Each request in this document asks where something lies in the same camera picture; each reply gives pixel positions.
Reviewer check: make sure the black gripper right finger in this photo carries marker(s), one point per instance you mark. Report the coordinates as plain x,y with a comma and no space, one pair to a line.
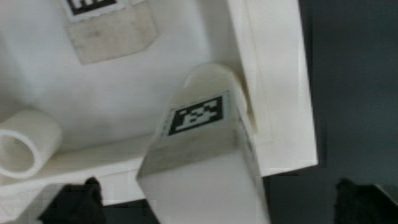
366,203

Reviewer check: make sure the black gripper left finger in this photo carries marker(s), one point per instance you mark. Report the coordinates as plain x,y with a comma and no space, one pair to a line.
76,205

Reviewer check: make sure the white leg with tag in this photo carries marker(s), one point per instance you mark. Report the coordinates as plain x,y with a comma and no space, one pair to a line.
199,174

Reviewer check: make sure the white square tabletop tray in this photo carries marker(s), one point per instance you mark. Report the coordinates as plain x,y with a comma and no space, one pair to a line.
81,109

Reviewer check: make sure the white leg lying in tray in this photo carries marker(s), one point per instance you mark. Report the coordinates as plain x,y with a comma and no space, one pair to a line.
110,28

